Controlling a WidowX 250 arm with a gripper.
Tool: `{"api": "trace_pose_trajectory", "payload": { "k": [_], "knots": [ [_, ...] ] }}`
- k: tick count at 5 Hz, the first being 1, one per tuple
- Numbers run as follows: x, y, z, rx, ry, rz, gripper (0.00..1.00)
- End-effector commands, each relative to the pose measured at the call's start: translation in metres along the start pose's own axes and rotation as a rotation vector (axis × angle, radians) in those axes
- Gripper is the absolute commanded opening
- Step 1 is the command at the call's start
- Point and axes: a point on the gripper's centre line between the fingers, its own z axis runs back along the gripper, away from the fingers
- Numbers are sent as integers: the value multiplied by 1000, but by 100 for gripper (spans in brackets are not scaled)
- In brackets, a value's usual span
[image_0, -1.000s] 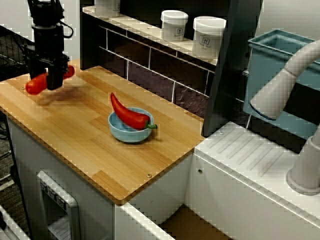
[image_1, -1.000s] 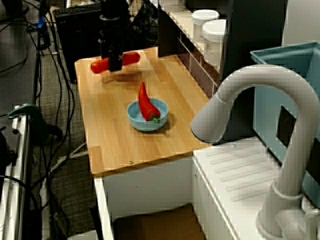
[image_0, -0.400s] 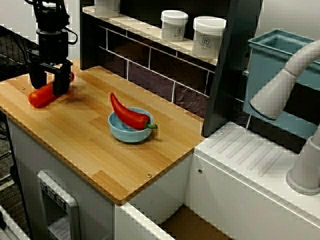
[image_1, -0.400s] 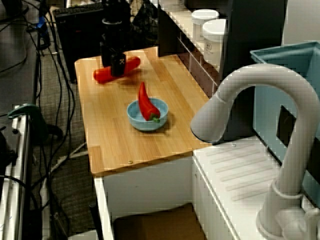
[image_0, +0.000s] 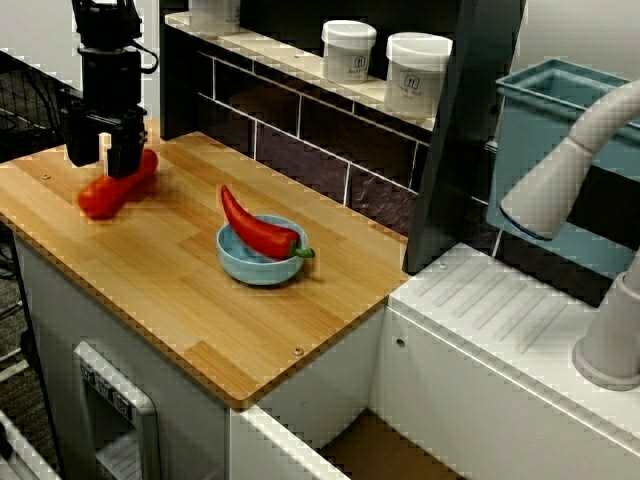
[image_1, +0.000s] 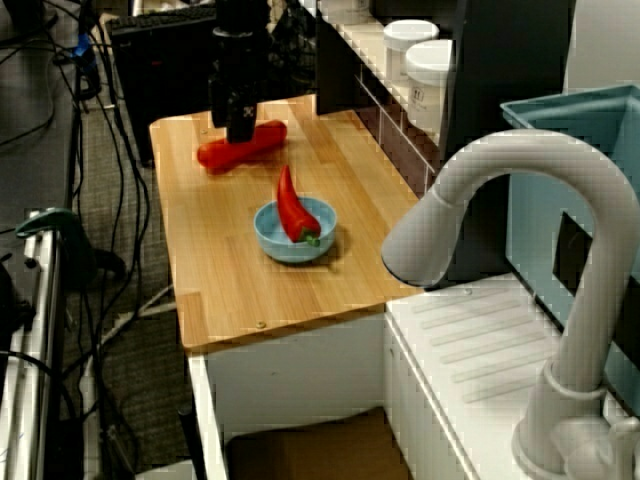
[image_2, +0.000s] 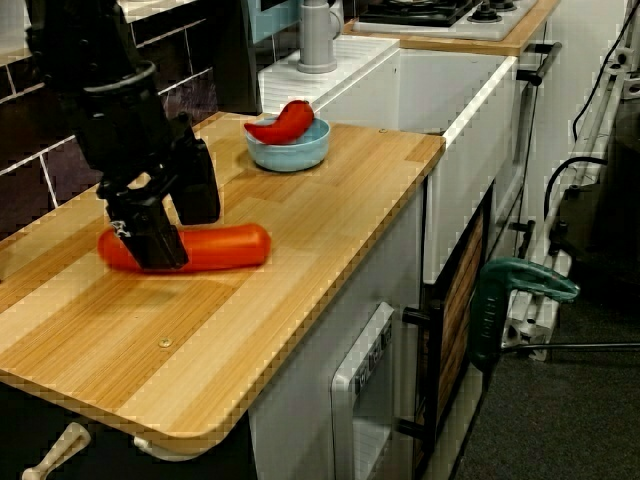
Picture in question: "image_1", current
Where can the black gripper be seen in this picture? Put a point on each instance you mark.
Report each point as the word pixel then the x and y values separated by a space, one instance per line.
pixel 242 65

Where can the red toy sausage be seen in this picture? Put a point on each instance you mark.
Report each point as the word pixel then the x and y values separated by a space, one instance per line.
pixel 265 140

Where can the red toy chili pepper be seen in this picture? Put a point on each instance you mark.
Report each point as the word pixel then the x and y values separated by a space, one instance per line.
pixel 292 210

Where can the light blue bowl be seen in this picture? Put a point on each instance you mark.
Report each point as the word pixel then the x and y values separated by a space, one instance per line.
pixel 295 252

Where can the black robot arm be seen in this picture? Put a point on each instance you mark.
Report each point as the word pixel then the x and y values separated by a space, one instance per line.
pixel 242 15

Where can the black computer tower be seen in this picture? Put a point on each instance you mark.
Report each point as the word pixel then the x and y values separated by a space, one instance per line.
pixel 165 75

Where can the blue tape wrap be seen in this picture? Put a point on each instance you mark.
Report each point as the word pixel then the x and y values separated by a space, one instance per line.
pixel 84 50

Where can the white lidded jar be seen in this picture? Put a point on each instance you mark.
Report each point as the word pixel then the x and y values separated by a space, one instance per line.
pixel 427 90
pixel 400 45

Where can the green clamp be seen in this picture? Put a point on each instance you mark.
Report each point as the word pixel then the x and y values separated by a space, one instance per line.
pixel 65 220

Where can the white toy kitchen unit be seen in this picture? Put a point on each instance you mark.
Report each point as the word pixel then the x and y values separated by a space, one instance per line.
pixel 310 370

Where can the dark grey upright panel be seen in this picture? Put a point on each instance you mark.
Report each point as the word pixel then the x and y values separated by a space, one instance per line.
pixel 500 60

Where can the white toy faucet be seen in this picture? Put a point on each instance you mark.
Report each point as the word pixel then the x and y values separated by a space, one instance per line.
pixel 550 150

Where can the teal plastic bin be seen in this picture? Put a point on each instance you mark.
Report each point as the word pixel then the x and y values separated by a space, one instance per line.
pixel 530 240

